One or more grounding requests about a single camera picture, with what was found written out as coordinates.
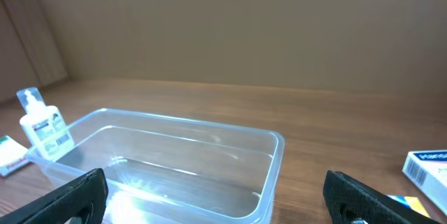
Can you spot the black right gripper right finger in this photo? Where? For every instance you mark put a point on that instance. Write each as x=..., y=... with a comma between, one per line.
x=349, y=201

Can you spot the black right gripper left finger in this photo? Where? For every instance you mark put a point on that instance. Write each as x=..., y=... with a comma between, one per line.
x=82, y=200

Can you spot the blue yellow VapoDrops packet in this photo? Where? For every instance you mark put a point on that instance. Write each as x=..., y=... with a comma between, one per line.
x=411, y=202

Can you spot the white Hansaplast plaster box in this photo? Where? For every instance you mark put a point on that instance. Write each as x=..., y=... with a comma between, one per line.
x=427, y=170

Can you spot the clear plastic container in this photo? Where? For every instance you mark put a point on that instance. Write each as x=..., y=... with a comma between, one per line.
x=162, y=169

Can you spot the white dropper bottle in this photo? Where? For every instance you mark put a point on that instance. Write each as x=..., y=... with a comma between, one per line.
x=44, y=125

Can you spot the white green medicine box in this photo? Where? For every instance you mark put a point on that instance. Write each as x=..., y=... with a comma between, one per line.
x=12, y=156

